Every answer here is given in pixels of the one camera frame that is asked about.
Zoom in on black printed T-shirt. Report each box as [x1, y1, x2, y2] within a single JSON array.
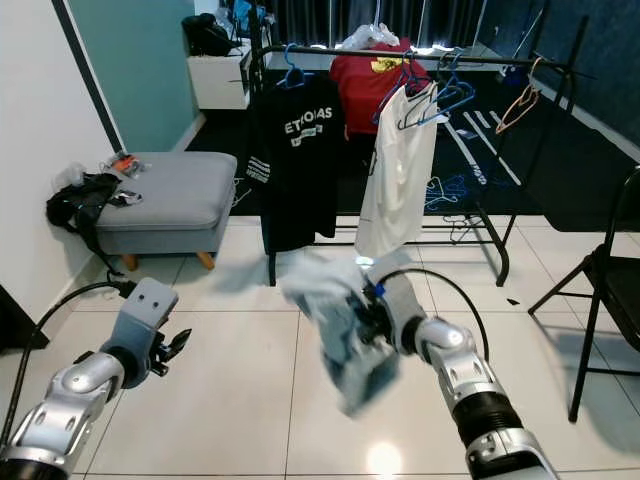
[[245, 75, 348, 253]]

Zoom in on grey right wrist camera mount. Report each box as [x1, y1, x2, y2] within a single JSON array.
[[370, 268, 426, 341]]

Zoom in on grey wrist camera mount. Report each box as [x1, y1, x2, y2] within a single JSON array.
[[370, 268, 426, 341], [115, 278, 183, 361]]

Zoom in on white low cabinet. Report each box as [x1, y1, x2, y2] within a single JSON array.
[[188, 40, 256, 111]]

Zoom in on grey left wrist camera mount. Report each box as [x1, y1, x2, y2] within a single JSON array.
[[115, 278, 183, 361]]

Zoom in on pink wire hanger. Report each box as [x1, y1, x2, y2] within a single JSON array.
[[495, 57, 543, 136]]

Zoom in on black bag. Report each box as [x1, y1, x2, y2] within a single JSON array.
[[182, 13, 236, 56]]

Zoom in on black folding chair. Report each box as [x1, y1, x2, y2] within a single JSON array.
[[528, 165, 640, 423]]

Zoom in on small orange item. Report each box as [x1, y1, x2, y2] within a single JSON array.
[[110, 153, 146, 179]]

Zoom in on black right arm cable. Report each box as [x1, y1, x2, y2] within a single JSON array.
[[385, 268, 491, 361]]

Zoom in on dark curtain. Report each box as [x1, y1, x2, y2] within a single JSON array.
[[255, 0, 481, 49]]

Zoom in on blue denim jeans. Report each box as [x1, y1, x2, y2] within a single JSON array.
[[280, 255, 401, 416]]

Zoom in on white crumpled cloth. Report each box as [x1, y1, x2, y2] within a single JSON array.
[[340, 25, 401, 51]]

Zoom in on grey plastic hanger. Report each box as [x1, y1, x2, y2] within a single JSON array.
[[397, 80, 451, 131]]

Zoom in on black backpack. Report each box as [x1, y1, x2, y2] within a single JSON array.
[[45, 172, 136, 276]]

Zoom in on blue fabric bag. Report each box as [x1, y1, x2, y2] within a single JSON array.
[[230, 0, 266, 34]]

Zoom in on white Pikachu T-shirt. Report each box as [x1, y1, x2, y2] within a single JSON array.
[[355, 82, 439, 259]]

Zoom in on black metal clothes rack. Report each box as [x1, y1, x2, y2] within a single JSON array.
[[248, 15, 589, 286]]

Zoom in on blue hangers floor pile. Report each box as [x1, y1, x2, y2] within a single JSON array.
[[420, 160, 486, 211]]

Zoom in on red T-shirt yellow print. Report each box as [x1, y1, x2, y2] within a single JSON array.
[[328, 38, 411, 136]]

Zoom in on blue-headed mop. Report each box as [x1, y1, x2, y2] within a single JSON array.
[[510, 10, 546, 86]]

